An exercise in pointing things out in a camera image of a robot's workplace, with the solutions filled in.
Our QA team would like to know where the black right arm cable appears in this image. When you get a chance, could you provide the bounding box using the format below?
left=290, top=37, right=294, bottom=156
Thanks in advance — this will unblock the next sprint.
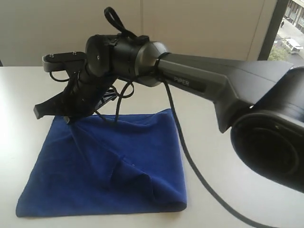
left=94, top=7, right=264, bottom=228

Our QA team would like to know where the dark window frame post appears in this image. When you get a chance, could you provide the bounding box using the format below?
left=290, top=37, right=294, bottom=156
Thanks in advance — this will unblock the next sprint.
left=257, top=0, right=289, bottom=61

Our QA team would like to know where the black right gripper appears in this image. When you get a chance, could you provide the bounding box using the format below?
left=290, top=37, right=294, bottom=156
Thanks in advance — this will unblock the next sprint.
left=33, top=68, right=118, bottom=124

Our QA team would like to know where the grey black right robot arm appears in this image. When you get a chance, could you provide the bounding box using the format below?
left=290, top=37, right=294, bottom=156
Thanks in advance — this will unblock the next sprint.
left=34, top=34, right=304, bottom=192

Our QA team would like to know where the blue microfiber towel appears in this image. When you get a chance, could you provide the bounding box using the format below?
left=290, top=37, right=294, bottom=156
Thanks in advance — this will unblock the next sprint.
left=16, top=109, right=187, bottom=218

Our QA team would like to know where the white van outside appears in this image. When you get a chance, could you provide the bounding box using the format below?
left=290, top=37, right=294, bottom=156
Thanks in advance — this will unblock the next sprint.
left=282, top=38, right=304, bottom=54

